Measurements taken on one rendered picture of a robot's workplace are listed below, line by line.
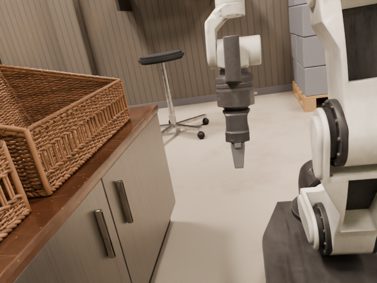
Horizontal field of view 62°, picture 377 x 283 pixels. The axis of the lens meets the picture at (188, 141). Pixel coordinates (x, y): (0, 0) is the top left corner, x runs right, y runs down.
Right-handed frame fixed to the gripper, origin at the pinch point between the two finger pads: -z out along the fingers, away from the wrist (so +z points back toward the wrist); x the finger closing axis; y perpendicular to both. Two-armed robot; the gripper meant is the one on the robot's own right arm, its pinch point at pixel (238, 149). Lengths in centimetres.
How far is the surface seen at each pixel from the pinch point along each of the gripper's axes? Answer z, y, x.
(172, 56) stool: 31, -49, -167
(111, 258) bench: -24.7, -33.5, 8.8
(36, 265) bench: -9.8, -34.5, 33.5
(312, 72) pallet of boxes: 9, 61, -205
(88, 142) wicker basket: 3.6, -39.7, -1.1
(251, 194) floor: -46, 4, -81
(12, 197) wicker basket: 0.5, -40.4, 28.4
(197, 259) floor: -53, -19, -34
